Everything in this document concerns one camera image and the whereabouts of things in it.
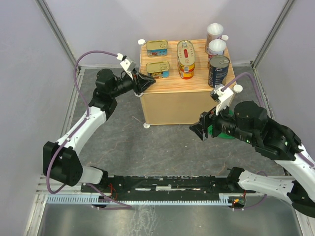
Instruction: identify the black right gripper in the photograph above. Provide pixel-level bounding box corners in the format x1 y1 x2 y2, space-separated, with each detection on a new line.
189 98 256 144

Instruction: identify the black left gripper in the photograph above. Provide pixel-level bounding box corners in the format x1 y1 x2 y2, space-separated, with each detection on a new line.
110 69 156 98

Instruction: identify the gold rectangular meat tin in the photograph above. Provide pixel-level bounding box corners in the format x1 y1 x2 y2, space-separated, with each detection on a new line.
146 61 170 79

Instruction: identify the blue rectangular luncheon meat tin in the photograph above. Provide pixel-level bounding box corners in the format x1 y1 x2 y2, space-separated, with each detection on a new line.
145 40 168 57

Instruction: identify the wooden cube cabinet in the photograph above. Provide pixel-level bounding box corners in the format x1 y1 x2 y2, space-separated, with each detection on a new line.
137 34 243 130

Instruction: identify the gold oval fish tin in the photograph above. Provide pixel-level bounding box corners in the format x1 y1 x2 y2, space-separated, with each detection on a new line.
178 66 194 79

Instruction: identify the oval red fish tin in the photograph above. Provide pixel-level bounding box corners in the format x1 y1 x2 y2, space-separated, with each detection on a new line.
177 40 195 72

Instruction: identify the dark blue round can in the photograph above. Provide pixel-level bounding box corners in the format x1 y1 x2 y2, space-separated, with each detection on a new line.
208 55 230 88

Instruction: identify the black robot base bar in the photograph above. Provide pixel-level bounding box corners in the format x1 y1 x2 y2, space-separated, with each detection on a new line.
96 176 244 201

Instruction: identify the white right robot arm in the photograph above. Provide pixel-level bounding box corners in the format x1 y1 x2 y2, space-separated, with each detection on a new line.
189 84 315 217

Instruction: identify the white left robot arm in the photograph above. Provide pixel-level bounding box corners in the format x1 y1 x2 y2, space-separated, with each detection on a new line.
43 69 156 192

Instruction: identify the green cloth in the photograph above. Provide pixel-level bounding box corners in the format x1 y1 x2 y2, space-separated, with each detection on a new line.
208 110 234 139

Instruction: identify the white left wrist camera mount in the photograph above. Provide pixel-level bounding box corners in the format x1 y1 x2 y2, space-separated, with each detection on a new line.
116 53 136 79

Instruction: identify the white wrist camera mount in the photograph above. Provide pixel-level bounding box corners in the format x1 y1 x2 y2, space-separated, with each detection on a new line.
116 53 136 79
210 84 234 116

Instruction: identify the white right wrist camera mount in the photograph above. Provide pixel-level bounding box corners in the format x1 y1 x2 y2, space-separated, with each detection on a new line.
210 84 234 116

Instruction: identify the grey slotted cable duct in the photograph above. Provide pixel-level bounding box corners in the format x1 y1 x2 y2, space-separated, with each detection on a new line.
46 193 234 205

